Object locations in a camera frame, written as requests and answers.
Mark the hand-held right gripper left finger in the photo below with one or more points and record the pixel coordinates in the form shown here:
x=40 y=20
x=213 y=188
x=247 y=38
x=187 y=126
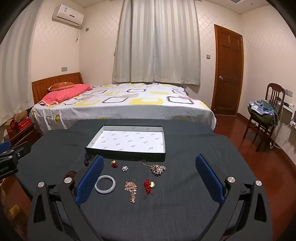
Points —
x=90 y=178

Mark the red knot gold ingot charm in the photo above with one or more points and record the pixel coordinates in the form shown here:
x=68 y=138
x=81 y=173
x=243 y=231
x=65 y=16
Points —
x=148 y=185

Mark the white window curtain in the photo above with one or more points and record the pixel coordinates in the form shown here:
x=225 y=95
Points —
x=157 y=41

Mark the white jade bangle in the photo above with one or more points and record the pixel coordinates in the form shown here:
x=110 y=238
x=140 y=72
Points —
x=96 y=188

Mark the wall air conditioner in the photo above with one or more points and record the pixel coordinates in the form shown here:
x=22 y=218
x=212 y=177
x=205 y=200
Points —
x=68 y=15

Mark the red flower charm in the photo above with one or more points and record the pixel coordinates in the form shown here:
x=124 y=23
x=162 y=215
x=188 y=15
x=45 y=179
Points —
x=114 y=164

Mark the bed with patterned sheet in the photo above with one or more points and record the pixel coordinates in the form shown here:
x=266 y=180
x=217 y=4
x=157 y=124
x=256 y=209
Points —
x=138 y=104

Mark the pile of clothes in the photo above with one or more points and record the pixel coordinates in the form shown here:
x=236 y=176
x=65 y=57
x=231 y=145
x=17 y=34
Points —
x=262 y=113

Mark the brown plush toy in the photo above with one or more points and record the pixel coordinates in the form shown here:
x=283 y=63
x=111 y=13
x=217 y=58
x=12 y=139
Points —
x=20 y=115

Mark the white shallow box tray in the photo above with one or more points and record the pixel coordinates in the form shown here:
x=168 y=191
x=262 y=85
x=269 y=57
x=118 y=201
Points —
x=129 y=141

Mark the orange embroidered pillow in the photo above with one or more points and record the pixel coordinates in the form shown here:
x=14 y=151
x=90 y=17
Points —
x=61 y=85

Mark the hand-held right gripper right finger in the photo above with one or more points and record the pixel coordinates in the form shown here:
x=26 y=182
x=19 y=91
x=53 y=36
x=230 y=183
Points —
x=208 y=176

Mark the white desk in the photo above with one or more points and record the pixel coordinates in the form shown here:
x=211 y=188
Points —
x=286 y=120

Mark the wooden chair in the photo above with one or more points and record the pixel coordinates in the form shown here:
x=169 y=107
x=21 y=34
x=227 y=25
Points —
x=275 y=91

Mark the white side curtain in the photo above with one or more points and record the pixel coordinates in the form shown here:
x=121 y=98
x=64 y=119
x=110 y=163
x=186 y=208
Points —
x=16 y=76

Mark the pink pillow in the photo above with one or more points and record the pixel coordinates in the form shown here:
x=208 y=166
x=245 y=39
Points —
x=67 y=93

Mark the wooden headboard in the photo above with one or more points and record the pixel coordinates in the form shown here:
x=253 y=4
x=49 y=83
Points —
x=41 y=85

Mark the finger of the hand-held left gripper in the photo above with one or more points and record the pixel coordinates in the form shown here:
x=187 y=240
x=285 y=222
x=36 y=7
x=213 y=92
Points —
x=4 y=146
x=22 y=149

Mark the brown wooden door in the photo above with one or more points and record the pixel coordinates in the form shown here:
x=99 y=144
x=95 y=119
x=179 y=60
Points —
x=227 y=69

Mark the red gift box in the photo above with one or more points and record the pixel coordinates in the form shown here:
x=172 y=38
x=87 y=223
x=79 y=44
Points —
x=23 y=124

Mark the dark wooden nightstand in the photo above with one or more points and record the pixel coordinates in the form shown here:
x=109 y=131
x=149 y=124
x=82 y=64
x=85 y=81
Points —
x=22 y=136

